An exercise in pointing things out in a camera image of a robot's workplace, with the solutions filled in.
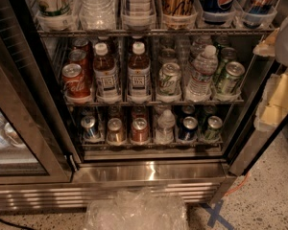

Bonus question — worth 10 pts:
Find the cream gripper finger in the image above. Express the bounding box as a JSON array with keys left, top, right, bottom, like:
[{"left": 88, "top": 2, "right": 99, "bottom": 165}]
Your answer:
[
  {"left": 252, "top": 28, "right": 279, "bottom": 57},
  {"left": 253, "top": 71, "right": 288, "bottom": 132}
]

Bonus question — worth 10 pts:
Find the blue pepsi can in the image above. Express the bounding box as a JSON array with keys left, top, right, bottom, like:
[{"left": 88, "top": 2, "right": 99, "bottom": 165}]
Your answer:
[{"left": 178, "top": 116, "right": 198, "bottom": 141}]

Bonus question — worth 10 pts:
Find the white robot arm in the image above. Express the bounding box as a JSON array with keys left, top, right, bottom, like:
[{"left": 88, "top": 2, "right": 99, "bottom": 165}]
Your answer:
[{"left": 253, "top": 16, "right": 288, "bottom": 132}]

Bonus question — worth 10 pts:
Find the green soda can behind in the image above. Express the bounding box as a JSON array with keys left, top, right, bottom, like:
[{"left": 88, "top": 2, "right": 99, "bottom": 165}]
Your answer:
[{"left": 214, "top": 47, "right": 237, "bottom": 80}]

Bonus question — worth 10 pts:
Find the green soda can front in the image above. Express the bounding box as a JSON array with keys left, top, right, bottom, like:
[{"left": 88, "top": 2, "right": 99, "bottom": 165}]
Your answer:
[{"left": 216, "top": 61, "right": 245, "bottom": 95}]

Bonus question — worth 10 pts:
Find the blue energy drink can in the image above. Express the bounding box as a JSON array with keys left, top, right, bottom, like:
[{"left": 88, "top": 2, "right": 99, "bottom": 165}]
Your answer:
[{"left": 243, "top": 0, "right": 275, "bottom": 29}]

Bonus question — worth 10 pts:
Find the open fridge door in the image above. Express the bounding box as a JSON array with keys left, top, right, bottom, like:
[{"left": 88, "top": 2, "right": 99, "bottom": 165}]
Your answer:
[{"left": 229, "top": 68, "right": 288, "bottom": 175}]

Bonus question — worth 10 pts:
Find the clear water bottle middle shelf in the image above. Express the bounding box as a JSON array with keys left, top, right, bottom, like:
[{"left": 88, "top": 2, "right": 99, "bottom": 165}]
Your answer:
[{"left": 187, "top": 45, "right": 218, "bottom": 96}]

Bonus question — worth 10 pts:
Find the clear water bottle shelf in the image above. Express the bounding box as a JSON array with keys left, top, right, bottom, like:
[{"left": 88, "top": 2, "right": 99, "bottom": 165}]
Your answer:
[
  {"left": 187, "top": 45, "right": 218, "bottom": 96},
  {"left": 79, "top": 0, "right": 116, "bottom": 31}
]

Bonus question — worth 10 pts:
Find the large pepsi bottle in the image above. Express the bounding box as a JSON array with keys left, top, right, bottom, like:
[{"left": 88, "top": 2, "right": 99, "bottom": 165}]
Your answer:
[{"left": 200, "top": 0, "right": 233, "bottom": 25}]

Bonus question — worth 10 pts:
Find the green can bottom shelf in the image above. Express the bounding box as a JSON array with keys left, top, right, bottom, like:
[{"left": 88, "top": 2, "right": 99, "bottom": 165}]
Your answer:
[{"left": 203, "top": 116, "right": 223, "bottom": 140}]

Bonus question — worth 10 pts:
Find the white green soda can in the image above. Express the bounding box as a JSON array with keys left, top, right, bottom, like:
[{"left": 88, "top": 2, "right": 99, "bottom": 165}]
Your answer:
[{"left": 158, "top": 62, "right": 181, "bottom": 96}]

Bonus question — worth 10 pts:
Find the water bottle bottom shelf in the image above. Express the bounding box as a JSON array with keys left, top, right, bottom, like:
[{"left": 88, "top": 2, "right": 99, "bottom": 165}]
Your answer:
[{"left": 156, "top": 109, "right": 176, "bottom": 144}]

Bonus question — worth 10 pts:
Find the red can bottom shelf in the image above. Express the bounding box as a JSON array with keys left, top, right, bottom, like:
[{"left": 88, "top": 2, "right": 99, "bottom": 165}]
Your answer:
[{"left": 132, "top": 118, "right": 149, "bottom": 142}]

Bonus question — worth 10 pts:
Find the gold can bottom shelf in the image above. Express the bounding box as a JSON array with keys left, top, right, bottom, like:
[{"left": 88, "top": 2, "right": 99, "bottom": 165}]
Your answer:
[{"left": 107, "top": 118, "right": 125, "bottom": 143}]

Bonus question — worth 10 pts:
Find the clear water bottle top shelf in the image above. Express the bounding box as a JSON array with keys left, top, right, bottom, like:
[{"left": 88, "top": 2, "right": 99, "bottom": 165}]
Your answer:
[{"left": 79, "top": 0, "right": 116, "bottom": 31}]

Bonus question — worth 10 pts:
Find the stainless steel display fridge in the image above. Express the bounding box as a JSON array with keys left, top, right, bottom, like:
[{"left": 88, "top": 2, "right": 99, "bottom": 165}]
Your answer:
[{"left": 0, "top": 0, "right": 288, "bottom": 213}]

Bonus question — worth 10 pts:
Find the blue silver can bottom left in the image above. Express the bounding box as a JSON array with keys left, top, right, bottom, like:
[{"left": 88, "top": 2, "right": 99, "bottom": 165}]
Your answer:
[{"left": 81, "top": 115, "right": 100, "bottom": 139}]

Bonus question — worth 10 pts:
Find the red coca cola can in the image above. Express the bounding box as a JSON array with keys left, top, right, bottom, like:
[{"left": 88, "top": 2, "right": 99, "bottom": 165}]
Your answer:
[{"left": 61, "top": 63, "right": 90, "bottom": 98}]

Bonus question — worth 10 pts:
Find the closed glass fridge door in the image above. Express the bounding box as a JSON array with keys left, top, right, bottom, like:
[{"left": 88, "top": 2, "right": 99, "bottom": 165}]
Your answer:
[{"left": 0, "top": 19, "right": 73, "bottom": 186}]

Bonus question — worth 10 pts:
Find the blue tape cross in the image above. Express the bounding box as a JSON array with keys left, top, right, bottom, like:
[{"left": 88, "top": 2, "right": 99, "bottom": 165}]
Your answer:
[{"left": 201, "top": 200, "right": 235, "bottom": 230}]

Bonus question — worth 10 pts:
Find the right brown tea bottle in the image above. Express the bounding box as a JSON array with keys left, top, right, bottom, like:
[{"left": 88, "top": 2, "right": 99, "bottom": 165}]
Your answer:
[{"left": 128, "top": 42, "right": 151, "bottom": 97}]

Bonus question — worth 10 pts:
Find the brown tea bottle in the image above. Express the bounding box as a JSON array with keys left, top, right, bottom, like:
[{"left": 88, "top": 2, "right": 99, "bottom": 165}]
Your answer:
[
  {"left": 93, "top": 43, "right": 120, "bottom": 98},
  {"left": 128, "top": 42, "right": 151, "bottom": 97}
]

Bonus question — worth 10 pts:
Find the left brown tea bottle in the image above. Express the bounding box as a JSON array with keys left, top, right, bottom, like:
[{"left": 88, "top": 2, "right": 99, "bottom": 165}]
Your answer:
[{"left": 93, "top": 43, "right": 120, "bottom": 98}]

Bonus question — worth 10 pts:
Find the clear plastic bag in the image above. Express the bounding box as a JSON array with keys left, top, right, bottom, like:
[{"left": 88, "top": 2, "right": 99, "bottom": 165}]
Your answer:
[{"left": 84, "top": 189, "right": 189, "bottom": 230}]

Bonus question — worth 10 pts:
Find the top wire shelf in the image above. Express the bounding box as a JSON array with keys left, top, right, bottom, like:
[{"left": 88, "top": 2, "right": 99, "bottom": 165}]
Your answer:
[{"left": 37, "top": 26, "right": 276, "bottom": 37}]

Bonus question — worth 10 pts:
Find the wire shelf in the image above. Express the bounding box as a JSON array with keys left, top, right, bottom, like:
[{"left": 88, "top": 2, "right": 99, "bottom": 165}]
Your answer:
[
  {"left": 81, "top": 140, "right": 223, "bottom": 150},
  {"left": 37, "top": 26, "right": 276, "bottom": 37},
  {"left": 65, "top": 99, "right": 244, "bottom": 106}
]

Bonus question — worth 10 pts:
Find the orange floor cable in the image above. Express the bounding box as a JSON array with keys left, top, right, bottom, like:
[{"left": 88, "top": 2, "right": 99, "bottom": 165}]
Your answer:
[{"left": 224, "top": 171, "right": 252, "bottom": 198}]

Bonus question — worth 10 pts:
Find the bottom wire shelf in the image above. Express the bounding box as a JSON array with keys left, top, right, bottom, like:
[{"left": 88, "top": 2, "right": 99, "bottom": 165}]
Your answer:
[{"left": 81, "top": 140, "right": 223, "bottom": 150}]

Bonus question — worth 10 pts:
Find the middle wire shelf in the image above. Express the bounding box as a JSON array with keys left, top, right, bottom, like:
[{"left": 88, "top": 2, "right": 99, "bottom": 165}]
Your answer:
[{"left": 65, "top": 99, "right": 244, "bottom": 106}]

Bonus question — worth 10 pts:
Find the black floor cable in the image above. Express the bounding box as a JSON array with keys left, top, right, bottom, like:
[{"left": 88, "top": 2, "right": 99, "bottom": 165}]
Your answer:
[{"left": 0, "top": 210, "right": 36, "bottom": 230}]

